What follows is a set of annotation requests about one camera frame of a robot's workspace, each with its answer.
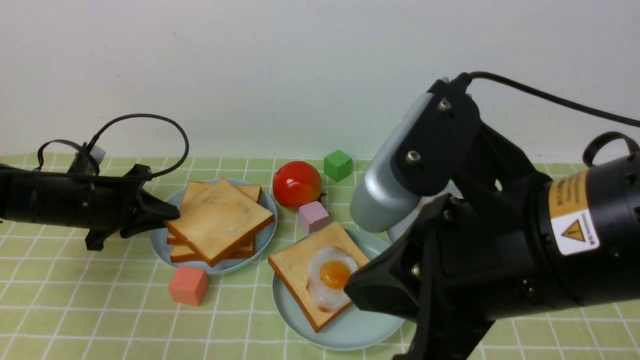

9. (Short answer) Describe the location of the pink cube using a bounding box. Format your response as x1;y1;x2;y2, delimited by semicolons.
298;201;331;234

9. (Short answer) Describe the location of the black camera cable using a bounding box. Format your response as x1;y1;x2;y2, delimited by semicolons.
36;113;190;180
457;71;640;168

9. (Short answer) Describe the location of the black right camera cable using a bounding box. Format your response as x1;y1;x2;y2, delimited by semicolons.
457;71;640;168

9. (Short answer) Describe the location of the grey egg plate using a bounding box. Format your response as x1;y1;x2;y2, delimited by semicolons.
386;181;463;243

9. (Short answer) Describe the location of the red mango fruit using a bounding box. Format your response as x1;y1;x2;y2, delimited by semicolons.
272;161;326;211

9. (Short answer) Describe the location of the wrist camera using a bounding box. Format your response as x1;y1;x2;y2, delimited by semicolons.
67;142;106;176
349;77;483;234

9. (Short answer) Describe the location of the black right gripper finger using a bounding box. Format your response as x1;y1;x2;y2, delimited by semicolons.
344;197;451;321
392;315;495;360

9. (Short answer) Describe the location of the green cube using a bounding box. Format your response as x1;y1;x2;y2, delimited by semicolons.
323;149;354;182

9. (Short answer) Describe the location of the fried egg top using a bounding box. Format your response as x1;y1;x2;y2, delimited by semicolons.
307;247;359;313

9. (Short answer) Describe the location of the green checkered tablecloth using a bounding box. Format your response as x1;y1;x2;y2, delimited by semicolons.
0;157;639;360

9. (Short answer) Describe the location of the light green centre plate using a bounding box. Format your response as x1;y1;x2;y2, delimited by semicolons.
272;228;403;351

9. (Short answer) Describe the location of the toast slice bottom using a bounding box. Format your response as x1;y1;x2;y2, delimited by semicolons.
166;234;256;264

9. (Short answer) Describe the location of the toast slice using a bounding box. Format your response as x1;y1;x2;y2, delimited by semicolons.
166;178;274;267
268;222;370;333
180;181;263;208
166;234;256;264

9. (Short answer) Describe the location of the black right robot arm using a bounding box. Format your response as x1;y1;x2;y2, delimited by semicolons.
345;129;639;360

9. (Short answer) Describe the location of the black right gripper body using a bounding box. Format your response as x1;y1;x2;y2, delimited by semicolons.
416;125;561;334

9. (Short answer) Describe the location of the black left camera cable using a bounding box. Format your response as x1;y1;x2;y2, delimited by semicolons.
36;113;190;180

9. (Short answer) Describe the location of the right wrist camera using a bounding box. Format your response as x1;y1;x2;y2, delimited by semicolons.
349;77;483;234

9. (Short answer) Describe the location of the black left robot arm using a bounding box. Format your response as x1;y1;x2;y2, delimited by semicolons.
0;164;180;251

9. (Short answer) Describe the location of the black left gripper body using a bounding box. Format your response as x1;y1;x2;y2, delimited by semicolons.
82;164;152;251

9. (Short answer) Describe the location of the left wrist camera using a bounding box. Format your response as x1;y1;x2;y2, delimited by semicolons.
67;142;106;176

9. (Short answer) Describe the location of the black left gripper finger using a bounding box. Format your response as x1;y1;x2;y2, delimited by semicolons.
119;190;180;239

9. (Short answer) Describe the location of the salmon red cube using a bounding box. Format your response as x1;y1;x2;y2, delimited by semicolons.
168;266;210;306

